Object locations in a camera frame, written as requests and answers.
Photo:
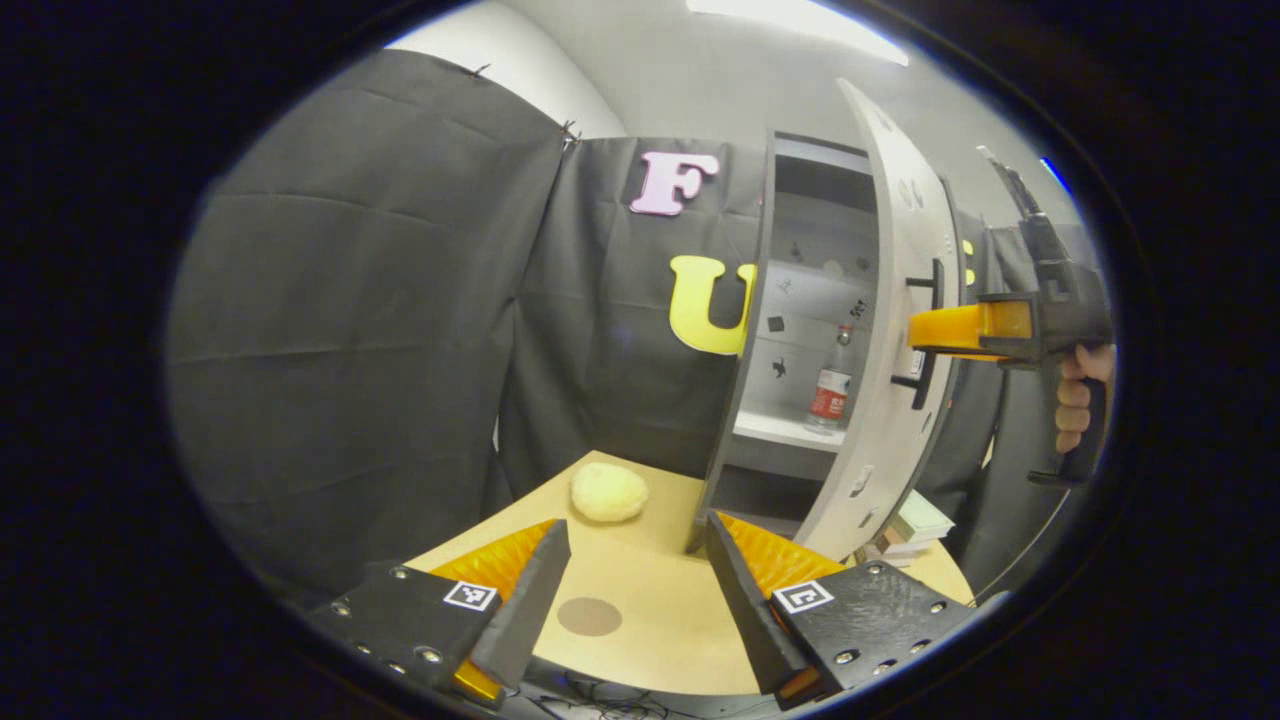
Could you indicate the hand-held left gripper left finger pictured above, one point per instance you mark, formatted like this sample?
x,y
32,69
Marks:
x,y
525,610

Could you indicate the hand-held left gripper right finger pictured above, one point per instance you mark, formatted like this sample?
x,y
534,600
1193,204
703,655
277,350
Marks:
x,y
745,600

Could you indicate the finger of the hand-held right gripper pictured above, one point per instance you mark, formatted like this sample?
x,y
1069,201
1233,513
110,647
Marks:
x,y
960,328

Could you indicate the round brown coaster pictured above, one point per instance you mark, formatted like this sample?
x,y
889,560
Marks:
x,y
589,617

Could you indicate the clear plastic bottle red label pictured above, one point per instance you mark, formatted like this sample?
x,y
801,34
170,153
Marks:
x,y
830,390

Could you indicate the dark grey cabinet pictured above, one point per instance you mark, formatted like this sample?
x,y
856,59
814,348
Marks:
x,y
800,300

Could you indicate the beige cabinet door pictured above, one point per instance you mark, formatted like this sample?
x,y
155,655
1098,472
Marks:
x,y
880,470

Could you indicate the pale yellow round sponge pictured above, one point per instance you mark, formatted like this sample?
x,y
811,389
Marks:
x,y
608,492

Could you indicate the brown book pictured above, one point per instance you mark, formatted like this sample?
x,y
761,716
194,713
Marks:
x,y
890,550

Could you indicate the pale green book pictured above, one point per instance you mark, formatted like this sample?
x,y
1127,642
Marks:
x,y
922,518

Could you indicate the black backdrop cloth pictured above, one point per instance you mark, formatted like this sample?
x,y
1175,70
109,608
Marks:
x,y
350,330

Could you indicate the ceiling light panel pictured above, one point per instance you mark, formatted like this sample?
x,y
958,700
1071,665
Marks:
x,y
800,20

